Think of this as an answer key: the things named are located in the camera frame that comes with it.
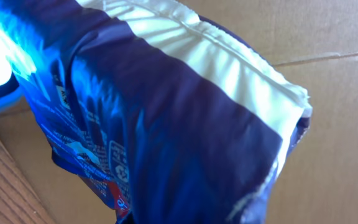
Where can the purple red tissue pack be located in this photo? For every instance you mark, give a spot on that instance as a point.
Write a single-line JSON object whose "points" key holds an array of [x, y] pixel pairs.
{"points": [[167, 116]]}

